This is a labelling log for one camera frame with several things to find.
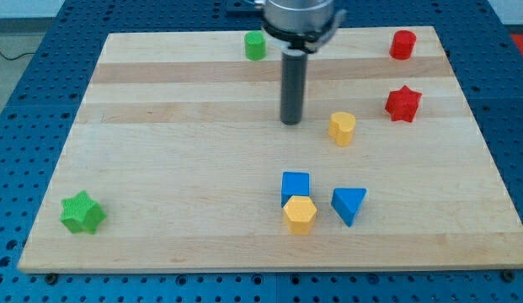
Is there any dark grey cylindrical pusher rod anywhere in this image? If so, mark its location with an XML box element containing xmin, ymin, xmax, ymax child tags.
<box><xmin>280</xmin><ymin>53</ymin><xmax>307</xmax><ymax>125</ymax></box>

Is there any yellow heart block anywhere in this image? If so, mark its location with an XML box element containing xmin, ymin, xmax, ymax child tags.
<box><xmin>328</xmin><ymin>111</ymin><xmax>356</xmax><ymax>146</ymax></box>

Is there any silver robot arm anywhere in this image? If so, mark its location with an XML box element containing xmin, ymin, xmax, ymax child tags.
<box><xmin>254</xmin><ymin>0</ymin><xmax>347</xmax><ymax>125</ymax></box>

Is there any blue triangle block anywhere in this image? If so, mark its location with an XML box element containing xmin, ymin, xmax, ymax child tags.
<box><xmin>331</xmin><ymin>188</ymin><xmax>367</xmax><ymax>227</ymax></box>

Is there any green cylinder block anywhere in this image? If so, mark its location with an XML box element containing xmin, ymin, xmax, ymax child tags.
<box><xmin>243</xmin><ymin>30</ymin><xmax>266</xmax><ymax>61</ymax></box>

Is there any red cylinder block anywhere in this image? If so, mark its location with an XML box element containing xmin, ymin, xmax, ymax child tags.
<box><xmin>389</xmin><ymin>29</ymin><xmax>417</xmax><ymax>61</ymax></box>

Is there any red star block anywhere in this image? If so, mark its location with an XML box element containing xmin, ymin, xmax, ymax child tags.
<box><xmin>385</xmin><ymin>85</ymin><xmax>422</xmax><ymax>123</ymax></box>

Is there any blue cube block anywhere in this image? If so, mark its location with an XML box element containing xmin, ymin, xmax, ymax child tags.
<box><xmin>280</xmin><ymin>172</ymin><xmax>310</xmax><ymax>207</ymax></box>

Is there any wooden board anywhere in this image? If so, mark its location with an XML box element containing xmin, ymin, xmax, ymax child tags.
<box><xmin>18</xmin><ymin>26</ymin><xmax>523</xmax><ymax>274</ymax></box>

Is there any yellow hexagon block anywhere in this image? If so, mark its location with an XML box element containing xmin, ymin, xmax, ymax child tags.
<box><xmin>282</xmin><ymin>195</ymin><xmax>318</xmax><ymax>236</ymax></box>

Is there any green star block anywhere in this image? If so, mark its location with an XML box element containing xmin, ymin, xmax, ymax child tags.
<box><xmin>60</xmin><ymin>190</ymin><xmax>107</xmax><ymax>234</ymax></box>

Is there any black cable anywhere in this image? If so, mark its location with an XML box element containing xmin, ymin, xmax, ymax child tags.
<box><xmin>0</xmin><ymin>40</ymin><xmax>36</xmax><ymax>61</ymax></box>

